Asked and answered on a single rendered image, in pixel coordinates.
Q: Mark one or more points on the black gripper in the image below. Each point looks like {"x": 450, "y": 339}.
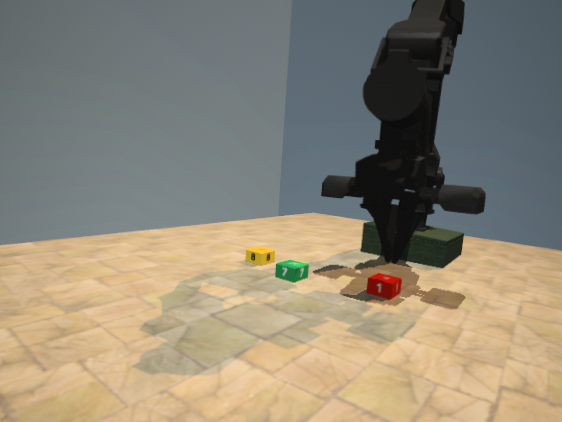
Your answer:
{"x": 452, "y": 198}

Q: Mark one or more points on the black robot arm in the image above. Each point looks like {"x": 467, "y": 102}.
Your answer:
{"x": 403, "y": 92}

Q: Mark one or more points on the red block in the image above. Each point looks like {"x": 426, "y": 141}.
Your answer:
{"x": 384, "y": 286}

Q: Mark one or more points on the green block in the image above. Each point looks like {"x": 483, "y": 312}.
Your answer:
{"x": 292, "y": 271}

